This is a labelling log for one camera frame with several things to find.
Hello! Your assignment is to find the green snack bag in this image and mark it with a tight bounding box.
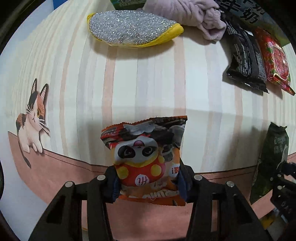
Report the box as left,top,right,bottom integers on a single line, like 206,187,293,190
249,123,289,204

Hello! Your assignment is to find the brown cardboard box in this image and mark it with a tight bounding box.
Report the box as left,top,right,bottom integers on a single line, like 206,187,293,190
111,1,290,45

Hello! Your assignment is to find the red snack bag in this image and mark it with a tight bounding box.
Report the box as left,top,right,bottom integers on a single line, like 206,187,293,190
255,28,295,96

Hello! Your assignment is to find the orange panda snack bag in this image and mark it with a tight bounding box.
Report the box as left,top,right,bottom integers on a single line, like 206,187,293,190
100,115,187,206

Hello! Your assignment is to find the silver yellow scrubbing pad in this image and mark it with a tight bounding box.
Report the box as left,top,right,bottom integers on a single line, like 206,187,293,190
87,10,184,48

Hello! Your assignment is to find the black snack bag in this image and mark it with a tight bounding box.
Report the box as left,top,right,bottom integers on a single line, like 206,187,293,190
222,13,268,93

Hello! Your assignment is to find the purple soft cloth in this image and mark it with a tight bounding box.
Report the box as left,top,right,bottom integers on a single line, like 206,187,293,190
142,0,227,42

